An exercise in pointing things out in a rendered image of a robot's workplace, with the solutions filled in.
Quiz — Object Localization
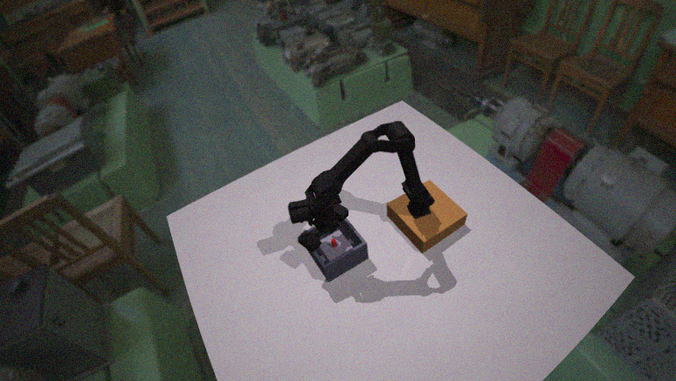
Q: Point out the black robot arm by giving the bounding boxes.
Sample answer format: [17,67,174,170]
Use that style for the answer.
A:
[287,121,434,226]

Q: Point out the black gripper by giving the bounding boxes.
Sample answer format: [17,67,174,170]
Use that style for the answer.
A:
[298,204,348,252]

